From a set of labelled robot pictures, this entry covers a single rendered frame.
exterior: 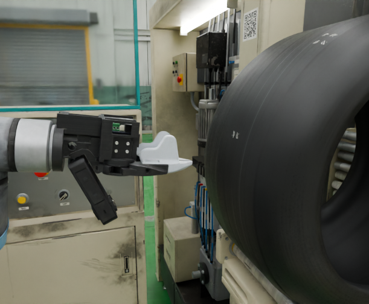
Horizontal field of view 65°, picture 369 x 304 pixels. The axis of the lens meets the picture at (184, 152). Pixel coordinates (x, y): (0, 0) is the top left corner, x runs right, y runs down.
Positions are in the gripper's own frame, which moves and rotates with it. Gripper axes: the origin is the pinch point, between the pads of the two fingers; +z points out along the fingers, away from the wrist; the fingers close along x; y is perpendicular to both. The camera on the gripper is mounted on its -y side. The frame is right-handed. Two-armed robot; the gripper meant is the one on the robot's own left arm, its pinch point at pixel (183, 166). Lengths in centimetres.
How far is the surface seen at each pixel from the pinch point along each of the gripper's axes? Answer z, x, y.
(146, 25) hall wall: 135, 893, 193
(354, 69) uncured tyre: 19.3, -11.4, 18.3
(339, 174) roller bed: 71, 34, -10
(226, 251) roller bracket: 23.4, 21.4, -30.3
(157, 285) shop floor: 37, 127, -121
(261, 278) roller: 24.8, 6.0, -28.0
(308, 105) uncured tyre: 13.8, -10.2, 12.6
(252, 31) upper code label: 25.1, 30.5, 30.4
